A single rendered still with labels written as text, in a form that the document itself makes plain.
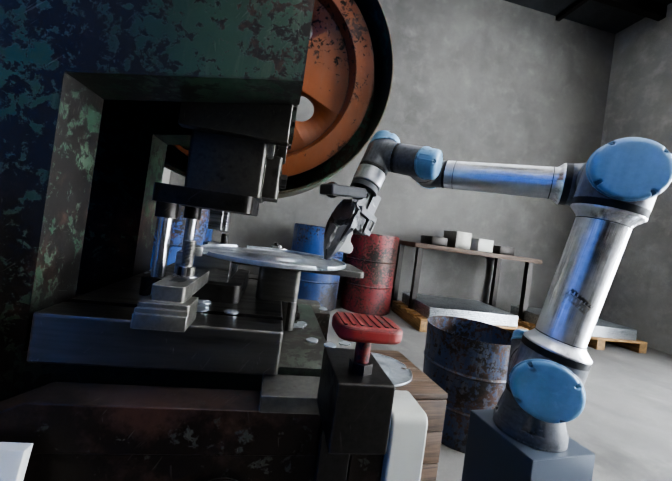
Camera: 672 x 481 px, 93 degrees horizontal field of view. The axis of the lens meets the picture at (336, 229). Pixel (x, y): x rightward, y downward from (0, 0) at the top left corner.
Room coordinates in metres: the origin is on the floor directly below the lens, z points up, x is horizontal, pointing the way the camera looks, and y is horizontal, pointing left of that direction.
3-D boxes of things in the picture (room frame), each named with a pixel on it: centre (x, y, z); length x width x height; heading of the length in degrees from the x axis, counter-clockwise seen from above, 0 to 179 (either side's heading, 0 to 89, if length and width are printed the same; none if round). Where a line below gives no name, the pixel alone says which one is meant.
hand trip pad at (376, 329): (0.35, -0.05, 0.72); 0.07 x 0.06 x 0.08; 100
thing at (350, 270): (0.66, 0.07, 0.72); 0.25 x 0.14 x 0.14; 100
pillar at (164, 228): (0.54, 0.29, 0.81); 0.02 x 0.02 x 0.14
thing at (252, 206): (0.63, 0.24, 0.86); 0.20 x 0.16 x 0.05; 10
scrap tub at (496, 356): (1.54, -0.71, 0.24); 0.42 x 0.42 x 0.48
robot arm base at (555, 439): (0.76, -0.51, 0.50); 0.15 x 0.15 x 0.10
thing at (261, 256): (0.65, 0.11, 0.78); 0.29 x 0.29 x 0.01
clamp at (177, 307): (0.46, 0.21, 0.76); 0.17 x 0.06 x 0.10; 10
